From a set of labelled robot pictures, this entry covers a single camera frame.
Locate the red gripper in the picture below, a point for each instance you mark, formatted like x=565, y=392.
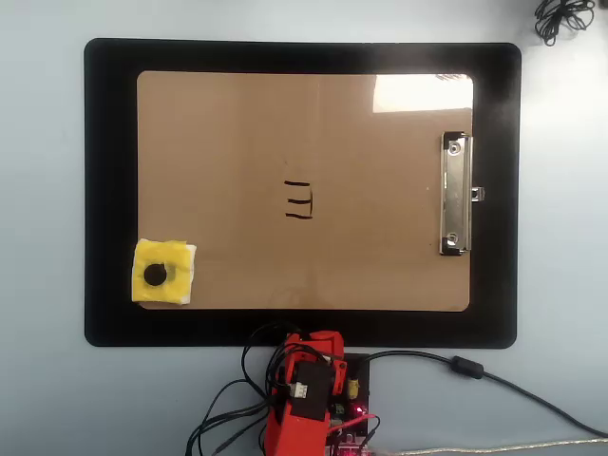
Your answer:
x=316, y=343

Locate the yellow sponge with black knob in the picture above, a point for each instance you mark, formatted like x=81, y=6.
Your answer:
x=173, y=254

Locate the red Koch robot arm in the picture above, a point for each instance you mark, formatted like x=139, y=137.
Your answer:
x=294, y=427

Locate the black controller circuit board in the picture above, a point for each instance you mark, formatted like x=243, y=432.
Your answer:
x=357, y=394

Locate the black marker lines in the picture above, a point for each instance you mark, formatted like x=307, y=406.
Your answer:
x=298, y=200

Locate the silver metal clipboard clip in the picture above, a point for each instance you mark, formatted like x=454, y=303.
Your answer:
x=455, y=199

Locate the brown clipboard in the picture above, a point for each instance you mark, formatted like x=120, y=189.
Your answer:
x=237, y=142

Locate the black rectangular desk mat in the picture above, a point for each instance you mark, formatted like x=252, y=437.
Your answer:
x=109, y=190

